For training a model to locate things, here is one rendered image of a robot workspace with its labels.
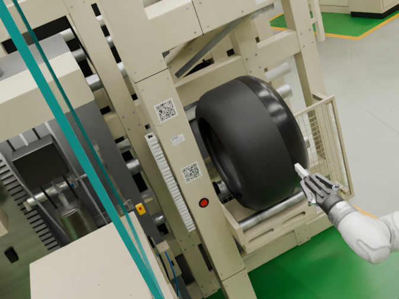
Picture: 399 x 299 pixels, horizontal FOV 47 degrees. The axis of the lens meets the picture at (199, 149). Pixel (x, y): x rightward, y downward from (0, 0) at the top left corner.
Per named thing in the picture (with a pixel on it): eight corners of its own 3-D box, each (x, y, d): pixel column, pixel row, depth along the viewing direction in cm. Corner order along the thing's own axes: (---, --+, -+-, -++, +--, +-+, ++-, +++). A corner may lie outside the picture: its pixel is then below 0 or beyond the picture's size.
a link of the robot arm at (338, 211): (336, 219, 143) (325, 207, 147) (336, 236, 150) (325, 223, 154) (360, 206, 145) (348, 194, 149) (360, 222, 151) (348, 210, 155)
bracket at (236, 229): (241, 247, 194) (235, 229, 189) (207, 202, 228) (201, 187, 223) (248, 242, 194) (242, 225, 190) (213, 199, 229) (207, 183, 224)
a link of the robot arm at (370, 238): (329, 234, 146) (354, 234, 154) (361, 270, 135) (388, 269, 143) (347, 207, 142) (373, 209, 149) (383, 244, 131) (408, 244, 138)
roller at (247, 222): (240, 234, 197) (239, 229, 194) (235, 226, 200) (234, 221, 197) (309, 197, 203) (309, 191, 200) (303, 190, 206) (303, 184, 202)
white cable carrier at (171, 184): (188, 232, 197) (147, 140, 174) (184, 226, 201) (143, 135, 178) (198, 227, 198) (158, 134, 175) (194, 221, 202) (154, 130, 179)
